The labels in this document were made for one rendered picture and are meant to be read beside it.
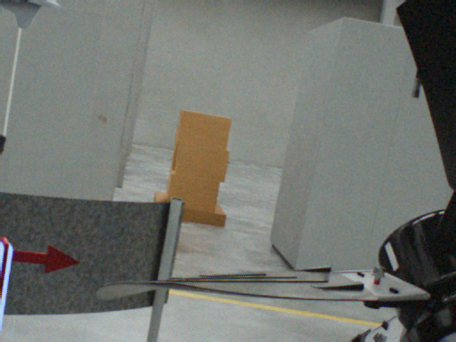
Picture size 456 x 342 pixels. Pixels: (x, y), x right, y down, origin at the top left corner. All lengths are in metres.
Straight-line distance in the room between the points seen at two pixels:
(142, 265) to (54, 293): 0.38
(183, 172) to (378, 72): 2.82
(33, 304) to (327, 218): 4.59
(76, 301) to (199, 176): 6.22
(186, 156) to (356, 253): 2.61
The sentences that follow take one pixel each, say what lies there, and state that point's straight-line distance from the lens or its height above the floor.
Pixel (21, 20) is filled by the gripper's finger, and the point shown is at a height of 1.41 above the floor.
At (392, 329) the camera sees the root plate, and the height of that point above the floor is 1.13.
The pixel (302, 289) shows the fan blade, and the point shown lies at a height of 1.19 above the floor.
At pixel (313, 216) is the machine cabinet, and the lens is 6.90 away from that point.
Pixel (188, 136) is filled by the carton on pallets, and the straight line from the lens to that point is 8.78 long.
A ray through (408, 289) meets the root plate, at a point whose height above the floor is 1.19.
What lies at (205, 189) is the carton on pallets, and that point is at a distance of 8.86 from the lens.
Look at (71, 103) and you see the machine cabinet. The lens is 6.73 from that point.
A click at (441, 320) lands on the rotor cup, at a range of 0.74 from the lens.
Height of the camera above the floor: 1.32
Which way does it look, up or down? 7 degrees down
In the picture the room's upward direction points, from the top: 10 degrees clockwise
